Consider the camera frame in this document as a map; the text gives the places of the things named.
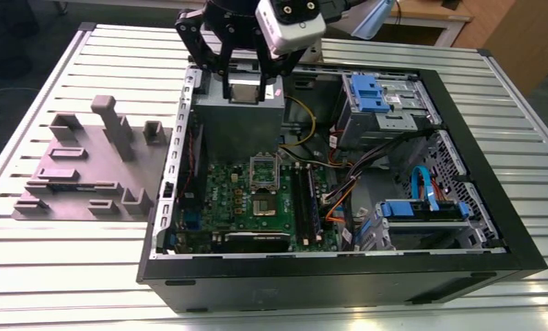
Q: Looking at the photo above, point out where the black cable bundle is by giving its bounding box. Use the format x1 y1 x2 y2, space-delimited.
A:
323 129 439 204

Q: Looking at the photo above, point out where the silver disk bay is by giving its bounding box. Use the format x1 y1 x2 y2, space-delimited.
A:
373 199 505 252

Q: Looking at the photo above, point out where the grey parts rack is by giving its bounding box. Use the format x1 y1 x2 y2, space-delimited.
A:
13 95 173 222

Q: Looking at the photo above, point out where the wooden cabinet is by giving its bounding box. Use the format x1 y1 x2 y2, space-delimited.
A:
451 0 548 96

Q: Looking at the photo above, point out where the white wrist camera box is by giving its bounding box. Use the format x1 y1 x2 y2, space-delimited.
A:
254 0 327 57

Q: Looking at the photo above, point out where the CPU with silver top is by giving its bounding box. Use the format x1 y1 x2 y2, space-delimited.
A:
228 83 262 104

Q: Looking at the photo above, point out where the long black RAM slot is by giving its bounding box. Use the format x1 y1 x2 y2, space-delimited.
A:
291 163 310 244

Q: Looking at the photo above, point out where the hard disk in blue carrier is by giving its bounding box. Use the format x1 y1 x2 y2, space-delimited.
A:
378 199 470 222

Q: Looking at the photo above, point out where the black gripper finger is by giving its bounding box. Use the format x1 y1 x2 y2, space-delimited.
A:
254 48 310 103
175 9 238 101

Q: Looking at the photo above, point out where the black graphics card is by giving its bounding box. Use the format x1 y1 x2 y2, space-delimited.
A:
212 230 291 254

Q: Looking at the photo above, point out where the orange wire bundle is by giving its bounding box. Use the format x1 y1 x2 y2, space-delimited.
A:
323 203 347 223

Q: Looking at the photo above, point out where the green motherboard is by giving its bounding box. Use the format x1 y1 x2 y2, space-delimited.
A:
173 151 347 254

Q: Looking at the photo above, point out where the black open PC case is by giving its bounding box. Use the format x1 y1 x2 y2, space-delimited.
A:
136 54 548 314

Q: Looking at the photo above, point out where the CPU socket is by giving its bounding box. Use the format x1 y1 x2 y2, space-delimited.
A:
250 192 282 219

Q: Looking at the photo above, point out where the blue flat wire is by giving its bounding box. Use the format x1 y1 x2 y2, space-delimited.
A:
410 165 439 212

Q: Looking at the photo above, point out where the installed black RAM stick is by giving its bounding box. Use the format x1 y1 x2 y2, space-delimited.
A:
303 163 324 242

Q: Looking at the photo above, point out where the blue ribbon wire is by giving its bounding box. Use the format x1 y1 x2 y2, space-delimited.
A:
354 219 377 251

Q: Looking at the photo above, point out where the yellow wire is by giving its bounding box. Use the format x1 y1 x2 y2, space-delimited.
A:
282 96 318 148

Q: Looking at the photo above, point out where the silver drive cage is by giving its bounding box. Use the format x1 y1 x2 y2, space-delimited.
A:
337 72 442 150

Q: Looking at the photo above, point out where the blue plastic drive latch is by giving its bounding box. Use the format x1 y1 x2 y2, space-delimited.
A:
351 74 391 114

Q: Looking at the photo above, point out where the grey power supply unit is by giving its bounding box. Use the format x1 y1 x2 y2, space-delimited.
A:
194 72 286 163

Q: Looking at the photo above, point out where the spare RAM stick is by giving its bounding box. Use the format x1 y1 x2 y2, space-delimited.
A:
47 185 99 192

